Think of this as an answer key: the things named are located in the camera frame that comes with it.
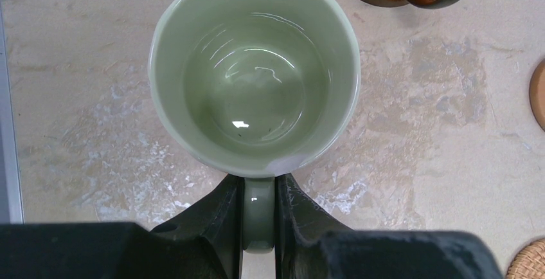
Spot light green mug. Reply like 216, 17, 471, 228
148, 0, 361, 254

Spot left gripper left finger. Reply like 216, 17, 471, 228
1, 175, 244, 278

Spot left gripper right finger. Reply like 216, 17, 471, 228
274, 174, 503, 278

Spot woven rattan coaster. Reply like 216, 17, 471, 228
505, 238, 544, 279

